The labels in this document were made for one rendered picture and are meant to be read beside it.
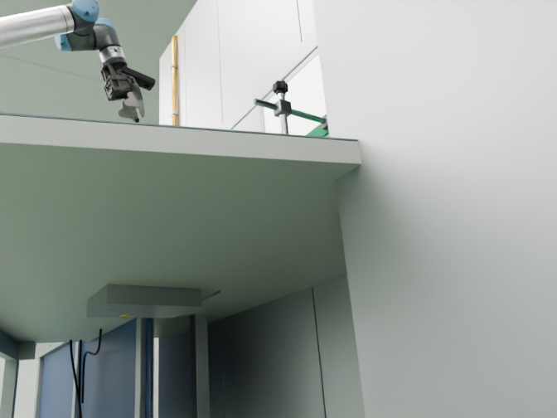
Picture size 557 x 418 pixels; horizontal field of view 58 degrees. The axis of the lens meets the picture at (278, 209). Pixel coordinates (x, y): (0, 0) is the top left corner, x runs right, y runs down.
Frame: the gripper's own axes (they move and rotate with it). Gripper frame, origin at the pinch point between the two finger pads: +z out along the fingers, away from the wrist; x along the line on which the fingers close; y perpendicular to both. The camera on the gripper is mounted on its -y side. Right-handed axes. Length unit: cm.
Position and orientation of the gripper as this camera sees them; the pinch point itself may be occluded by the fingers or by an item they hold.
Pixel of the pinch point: (141, 118)
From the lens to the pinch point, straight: 173.2
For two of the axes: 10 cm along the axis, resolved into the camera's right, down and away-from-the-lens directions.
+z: 3.6, 9.2, -1.5
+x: 5.4, -3.3, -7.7
